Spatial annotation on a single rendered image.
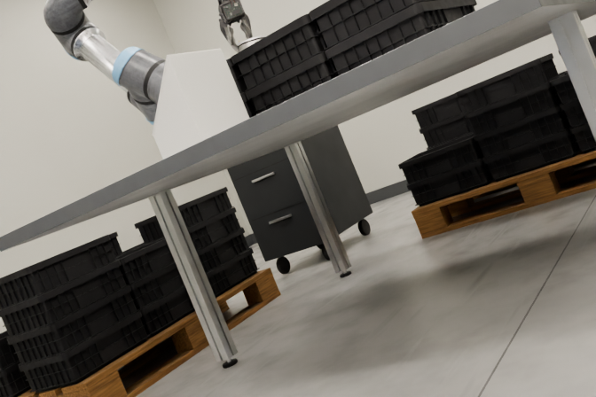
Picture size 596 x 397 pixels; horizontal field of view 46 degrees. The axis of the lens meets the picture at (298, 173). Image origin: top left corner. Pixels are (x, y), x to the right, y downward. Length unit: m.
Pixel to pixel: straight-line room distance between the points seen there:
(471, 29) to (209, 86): 0.81
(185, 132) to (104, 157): 3.98
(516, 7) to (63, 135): 4.64
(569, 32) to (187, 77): 0.92
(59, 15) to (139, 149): 3.82
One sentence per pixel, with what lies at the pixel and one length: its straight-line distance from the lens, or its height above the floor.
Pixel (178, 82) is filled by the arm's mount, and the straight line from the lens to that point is 1.75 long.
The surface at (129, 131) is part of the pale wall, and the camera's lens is 5.99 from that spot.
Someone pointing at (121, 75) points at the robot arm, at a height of 0.97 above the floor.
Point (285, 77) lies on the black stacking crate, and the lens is 1.94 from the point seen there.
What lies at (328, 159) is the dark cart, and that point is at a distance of 4.04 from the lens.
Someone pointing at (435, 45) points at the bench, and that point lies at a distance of 1.26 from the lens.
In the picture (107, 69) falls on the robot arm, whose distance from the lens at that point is 2.18.
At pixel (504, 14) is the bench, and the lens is 1.23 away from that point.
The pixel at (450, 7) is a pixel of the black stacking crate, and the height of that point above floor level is 0.80.
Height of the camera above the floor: 0.58
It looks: 1 degrees down
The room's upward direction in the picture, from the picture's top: 22 degrees counter-clockwise
